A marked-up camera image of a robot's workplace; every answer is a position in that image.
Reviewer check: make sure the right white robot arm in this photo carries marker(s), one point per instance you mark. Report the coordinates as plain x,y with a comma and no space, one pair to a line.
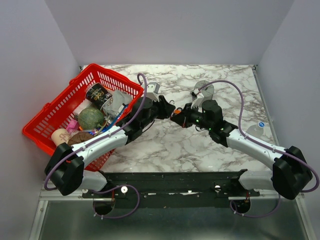
288,173

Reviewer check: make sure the brown paper roll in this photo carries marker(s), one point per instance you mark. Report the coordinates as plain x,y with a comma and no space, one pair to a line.
79,137

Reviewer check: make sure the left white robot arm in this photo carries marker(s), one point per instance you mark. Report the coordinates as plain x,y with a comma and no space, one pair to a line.
66,168

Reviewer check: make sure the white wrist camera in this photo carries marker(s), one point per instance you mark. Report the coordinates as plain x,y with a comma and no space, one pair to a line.
153,91
198,98

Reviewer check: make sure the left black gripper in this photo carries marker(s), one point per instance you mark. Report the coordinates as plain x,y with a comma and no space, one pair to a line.
166,109

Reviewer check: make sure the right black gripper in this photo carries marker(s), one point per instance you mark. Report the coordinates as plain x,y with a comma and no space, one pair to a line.
184,119

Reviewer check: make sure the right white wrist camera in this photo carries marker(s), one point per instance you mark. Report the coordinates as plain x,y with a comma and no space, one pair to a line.
198,98

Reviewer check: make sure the grey cylinder holder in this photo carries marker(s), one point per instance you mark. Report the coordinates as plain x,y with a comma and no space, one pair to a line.
207,91

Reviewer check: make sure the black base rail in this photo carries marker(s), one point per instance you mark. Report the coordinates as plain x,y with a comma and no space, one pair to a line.
171,190

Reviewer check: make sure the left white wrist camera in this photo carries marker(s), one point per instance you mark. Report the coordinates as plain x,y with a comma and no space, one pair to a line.
153,91

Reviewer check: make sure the pink small box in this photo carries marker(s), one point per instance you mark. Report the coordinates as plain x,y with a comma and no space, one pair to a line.
72,126

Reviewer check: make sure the black coffee can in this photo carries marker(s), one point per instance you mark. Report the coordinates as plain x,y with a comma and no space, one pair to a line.
98,95

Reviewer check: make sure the clear plastic water bottle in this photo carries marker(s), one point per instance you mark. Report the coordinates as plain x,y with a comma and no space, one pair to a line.
256,130

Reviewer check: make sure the beige cup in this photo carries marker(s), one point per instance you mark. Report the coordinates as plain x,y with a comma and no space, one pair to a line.
60,136

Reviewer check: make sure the orange black padlock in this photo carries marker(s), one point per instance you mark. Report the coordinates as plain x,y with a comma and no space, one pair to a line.
176,111

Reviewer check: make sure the grey crumpled bag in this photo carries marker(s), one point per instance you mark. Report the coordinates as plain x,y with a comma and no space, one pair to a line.
116,103

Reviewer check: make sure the red plastic shopping basket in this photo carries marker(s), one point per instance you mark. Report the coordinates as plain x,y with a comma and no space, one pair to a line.
59,113

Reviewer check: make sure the green melon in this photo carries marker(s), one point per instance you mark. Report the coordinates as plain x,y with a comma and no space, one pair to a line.
90,118

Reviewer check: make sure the blue snack packet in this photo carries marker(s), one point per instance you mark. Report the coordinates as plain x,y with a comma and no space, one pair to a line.
120,112

